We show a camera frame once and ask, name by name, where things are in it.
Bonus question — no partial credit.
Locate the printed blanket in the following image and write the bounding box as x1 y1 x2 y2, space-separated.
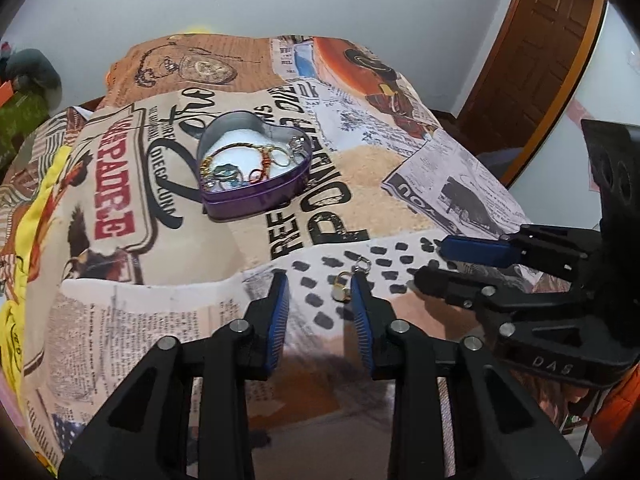
0 34 576 480

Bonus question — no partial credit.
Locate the brown wooden door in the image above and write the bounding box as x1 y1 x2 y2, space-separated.
457 0 604 142

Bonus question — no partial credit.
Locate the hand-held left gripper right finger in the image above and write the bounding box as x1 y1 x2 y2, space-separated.
350 272 586 480

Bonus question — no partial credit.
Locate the orange cloth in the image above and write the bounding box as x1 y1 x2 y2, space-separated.
599 374 640 440

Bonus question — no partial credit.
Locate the striped brown cloth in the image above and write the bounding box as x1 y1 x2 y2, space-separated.
0 106 92 241

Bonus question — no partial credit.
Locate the yellow cloth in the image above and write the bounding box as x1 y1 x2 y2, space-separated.
0 144 72 393

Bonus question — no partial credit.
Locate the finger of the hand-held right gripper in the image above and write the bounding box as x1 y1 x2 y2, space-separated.
440 224 606 283
414 265 638 388

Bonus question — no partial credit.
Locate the tangle of jewelry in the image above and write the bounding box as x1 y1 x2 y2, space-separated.
200 136 307 194

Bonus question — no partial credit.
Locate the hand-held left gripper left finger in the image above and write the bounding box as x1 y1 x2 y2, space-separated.
57 270 291 480

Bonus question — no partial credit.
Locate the green patterned cloth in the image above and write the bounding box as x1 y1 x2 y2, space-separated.
0 91 52 162

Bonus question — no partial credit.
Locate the purple heart-shaped tin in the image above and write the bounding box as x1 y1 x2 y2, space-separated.
196 111 312 221

